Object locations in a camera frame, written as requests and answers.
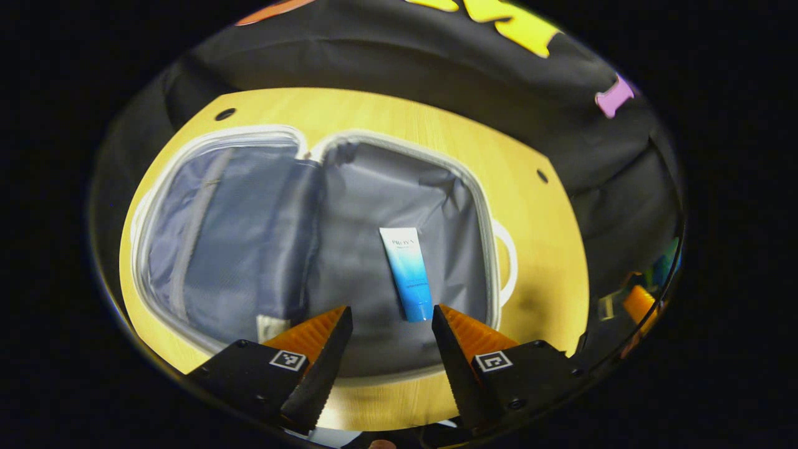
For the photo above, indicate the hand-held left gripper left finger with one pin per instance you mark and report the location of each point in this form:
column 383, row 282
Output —
column 324, row 368

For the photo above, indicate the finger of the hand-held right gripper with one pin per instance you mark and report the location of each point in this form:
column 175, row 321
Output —
column 639, row 305

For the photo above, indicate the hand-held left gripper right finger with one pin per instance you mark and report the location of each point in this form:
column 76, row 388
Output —
column 458, row 374

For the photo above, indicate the blue white tube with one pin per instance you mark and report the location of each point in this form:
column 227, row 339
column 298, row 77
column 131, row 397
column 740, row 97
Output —
column 408, row 268

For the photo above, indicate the white suitcase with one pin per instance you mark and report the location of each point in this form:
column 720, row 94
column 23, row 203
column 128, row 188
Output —
column 374, row 187

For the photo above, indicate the black backdrop cloth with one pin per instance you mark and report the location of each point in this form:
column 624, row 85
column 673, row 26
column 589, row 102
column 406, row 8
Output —
column 374, row 62

